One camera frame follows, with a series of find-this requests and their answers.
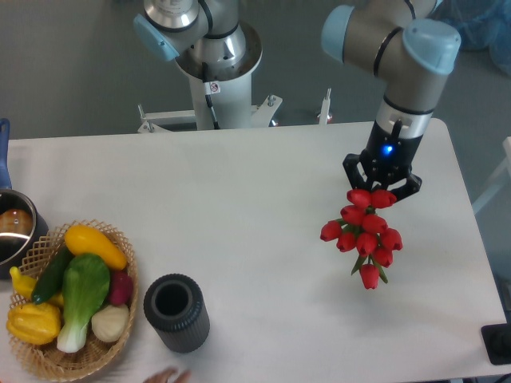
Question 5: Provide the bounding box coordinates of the yellow bell pepper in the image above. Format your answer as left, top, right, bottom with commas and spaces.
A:
6, 303, 61, 345

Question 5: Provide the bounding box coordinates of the white frame at right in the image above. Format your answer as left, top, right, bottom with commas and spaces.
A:
472, 136, 510, 215

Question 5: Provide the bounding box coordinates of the blue handled steel pot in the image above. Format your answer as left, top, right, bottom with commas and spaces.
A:
1, 118, 48, 280

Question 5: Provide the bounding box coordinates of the green cucumber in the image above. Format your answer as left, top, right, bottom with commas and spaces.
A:
31, 246, 73, 304

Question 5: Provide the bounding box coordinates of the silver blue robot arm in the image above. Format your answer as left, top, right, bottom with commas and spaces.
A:
133, 1, 461, 200

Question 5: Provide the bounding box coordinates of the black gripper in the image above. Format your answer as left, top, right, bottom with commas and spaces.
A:
343, 119, 422, 202

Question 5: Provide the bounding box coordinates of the blue plastic bag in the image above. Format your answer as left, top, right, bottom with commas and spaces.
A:
433, 0, 510, 77

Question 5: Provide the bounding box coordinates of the green bok choy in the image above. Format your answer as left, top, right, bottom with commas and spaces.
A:
57, 254, 110, 353

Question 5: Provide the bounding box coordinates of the red radish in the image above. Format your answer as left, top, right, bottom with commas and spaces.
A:
107, 270, 133, 306

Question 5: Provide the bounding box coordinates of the black device at table edge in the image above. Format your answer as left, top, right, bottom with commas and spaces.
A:
481, 323, 510, 365

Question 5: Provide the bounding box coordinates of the yellow squash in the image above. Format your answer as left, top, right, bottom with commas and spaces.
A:
64, 224, 128, 270

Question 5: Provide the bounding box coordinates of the small yellow gourd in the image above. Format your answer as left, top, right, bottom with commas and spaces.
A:
9, 267, 64, 308

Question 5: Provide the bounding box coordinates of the person's hand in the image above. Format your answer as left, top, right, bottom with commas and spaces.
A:
143, 367, 191, 383

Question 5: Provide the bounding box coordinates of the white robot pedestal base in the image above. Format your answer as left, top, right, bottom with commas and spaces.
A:
137, 23, 333, 134

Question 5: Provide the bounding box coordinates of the woven bamboo basket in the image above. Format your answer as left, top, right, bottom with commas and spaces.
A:
9, 219, 138, 382

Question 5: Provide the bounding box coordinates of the black cable on pedestal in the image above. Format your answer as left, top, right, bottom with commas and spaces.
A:
201, 61, 221, 130

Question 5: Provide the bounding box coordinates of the dark grey ribbed vase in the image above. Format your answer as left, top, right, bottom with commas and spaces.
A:
143, 274, 210, 353

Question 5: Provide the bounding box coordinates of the red tulip bouquet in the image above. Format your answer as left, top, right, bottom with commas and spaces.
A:
319, 189, 402, 290

